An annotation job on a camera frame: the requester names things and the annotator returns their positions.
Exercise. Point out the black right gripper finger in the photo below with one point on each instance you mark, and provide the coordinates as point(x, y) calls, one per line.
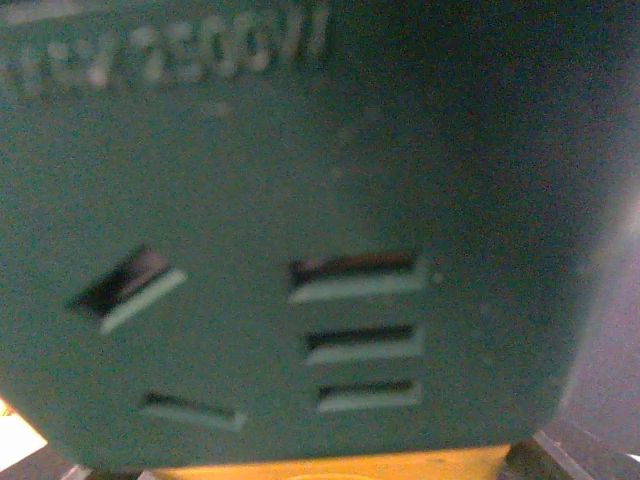
point(541, 458)

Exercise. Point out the yellow cube socket adapter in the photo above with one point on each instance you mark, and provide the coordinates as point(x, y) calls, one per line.
point(468, 463)

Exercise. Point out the green cube socket adapter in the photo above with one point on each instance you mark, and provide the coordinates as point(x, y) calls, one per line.
point(236, 232)

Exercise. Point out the orange power strip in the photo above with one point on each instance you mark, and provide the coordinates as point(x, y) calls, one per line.
point(18, 439)

